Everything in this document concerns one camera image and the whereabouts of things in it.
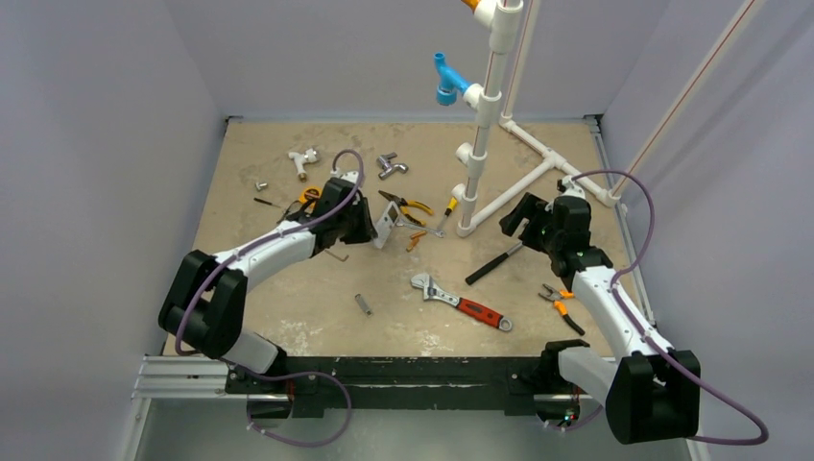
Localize white remote control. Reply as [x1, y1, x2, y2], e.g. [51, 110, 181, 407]
[372, 202, 401, 250]

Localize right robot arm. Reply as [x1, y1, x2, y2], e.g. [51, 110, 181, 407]
[499, 193, 701, 445]

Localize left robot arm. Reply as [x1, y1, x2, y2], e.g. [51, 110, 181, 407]
[157, 172, 376, 393]

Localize yellow tape measure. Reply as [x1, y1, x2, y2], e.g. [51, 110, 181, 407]
[299, 187, 322, 204]

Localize small silver wrench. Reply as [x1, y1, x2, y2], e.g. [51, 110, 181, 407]
[395, 219, 446, 238]

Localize yellow long nose pliers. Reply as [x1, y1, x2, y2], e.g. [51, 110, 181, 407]
[378, 190, 435, 227]

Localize chrome metal faucet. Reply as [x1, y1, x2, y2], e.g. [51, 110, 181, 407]
[376, 152, 409, 181]

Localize silver sfp module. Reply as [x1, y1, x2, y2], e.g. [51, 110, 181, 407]
[354, 294, 372, 317]

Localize black thin screwdriver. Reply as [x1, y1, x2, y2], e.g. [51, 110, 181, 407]
[252, 197, 281, 208]

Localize red adjustable wrench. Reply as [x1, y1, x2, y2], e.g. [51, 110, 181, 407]
[410, 273, 514, 332]

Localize blue pipe valve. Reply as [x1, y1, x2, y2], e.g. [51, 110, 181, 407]
[434, 52, 471, 106]

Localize orange handled cutting pliers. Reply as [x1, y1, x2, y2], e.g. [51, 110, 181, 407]
[539, 283, 586, 336]

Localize black handled hammer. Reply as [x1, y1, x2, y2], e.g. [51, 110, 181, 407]
[465, 242, 523, 286]

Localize yellow handled screwdriver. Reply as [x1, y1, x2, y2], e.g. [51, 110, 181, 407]
[436, 197, 458, 231]

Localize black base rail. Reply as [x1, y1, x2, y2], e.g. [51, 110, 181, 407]
[226, 356, 586, 425]

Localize white pvc pipe frame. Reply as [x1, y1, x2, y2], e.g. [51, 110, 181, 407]
[449, 0, 621, 238]

